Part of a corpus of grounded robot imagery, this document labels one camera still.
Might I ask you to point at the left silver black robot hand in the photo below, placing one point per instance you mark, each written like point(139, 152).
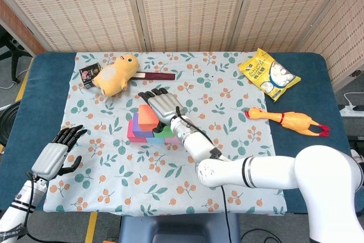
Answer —
point(51, 157)

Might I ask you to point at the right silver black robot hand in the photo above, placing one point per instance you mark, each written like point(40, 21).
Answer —
point(163, 107)

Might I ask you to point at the orange foam cube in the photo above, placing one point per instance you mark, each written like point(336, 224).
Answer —
point(146, 117)

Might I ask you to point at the green foam cube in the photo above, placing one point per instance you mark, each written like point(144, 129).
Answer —
point(165, 132)

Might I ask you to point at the light pink foam cube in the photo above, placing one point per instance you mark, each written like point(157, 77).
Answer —
point(172, 140)

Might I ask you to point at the light blue foam cube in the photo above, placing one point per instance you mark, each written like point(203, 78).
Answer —
point(156, 140)

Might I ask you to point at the purple foam cube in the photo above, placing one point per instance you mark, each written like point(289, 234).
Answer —
point(136, 130)

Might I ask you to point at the hot pink foam cube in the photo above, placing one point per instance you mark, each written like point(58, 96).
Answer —
point(132, 136)

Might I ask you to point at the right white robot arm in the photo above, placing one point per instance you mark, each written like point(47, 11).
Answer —
point(284, 174)

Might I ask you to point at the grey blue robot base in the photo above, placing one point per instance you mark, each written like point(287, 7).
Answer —
point(179, 228)

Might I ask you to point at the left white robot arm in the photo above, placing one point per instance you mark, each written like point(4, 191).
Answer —
point(20, 211)

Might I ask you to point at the long dark red box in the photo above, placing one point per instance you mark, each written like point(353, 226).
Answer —
point(159, 76)

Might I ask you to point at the black round drum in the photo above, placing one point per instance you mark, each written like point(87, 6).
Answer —
point(5, 123)

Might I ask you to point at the yellow plush animal toy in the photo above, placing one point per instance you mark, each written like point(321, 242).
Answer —
point(113, 76)

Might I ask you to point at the dark blue table cover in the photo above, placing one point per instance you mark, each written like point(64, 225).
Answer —
point(42, 98)

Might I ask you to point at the floral print tablecloth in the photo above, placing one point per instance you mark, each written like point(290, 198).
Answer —
point(113, 183)

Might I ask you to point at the small black printed box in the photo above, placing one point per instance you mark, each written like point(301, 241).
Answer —
point(86, 73)

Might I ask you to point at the bamboo folding screen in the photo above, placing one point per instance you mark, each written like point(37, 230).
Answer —
point(185, 12)

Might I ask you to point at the yellow marshmallow bag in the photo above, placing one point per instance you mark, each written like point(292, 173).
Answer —
point(261, 72)

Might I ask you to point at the black office chair base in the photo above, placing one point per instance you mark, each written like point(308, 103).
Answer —
point(15, 52)

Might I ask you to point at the yellow rubber chicken toy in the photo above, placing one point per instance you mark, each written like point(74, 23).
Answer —
point(293, 119)

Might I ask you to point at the white power strip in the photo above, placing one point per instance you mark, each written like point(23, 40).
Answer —
point(351, 110)

